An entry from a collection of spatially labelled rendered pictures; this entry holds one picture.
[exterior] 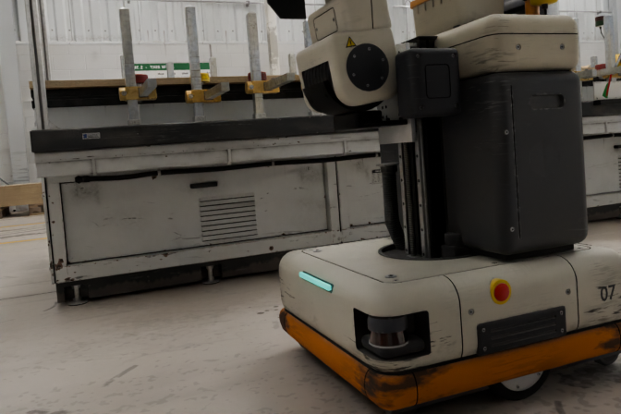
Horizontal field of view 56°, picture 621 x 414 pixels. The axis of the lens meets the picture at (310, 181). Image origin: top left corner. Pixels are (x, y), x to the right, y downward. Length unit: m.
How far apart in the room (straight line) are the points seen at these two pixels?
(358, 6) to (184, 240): 1.58
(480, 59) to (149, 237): 1.71
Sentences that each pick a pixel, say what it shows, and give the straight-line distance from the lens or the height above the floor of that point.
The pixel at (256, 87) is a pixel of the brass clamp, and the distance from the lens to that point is 2.43.
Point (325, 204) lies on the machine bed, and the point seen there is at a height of 0.29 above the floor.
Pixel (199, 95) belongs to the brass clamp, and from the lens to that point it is 2.37.
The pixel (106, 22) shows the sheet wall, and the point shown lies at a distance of 9.77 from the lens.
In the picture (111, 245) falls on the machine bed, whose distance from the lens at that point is 2.59.
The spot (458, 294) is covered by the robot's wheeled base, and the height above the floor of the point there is 0.25.
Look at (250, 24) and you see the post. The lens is 2.48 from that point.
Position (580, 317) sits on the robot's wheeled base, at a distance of 1.42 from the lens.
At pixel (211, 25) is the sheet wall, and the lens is 9.97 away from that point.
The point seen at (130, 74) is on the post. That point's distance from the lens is 2.35.
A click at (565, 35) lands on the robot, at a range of 1.43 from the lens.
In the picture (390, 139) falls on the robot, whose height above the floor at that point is 0.57.
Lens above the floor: 0.55
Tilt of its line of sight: 3 degrees down
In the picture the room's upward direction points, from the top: 4 degrees counter-clockwise
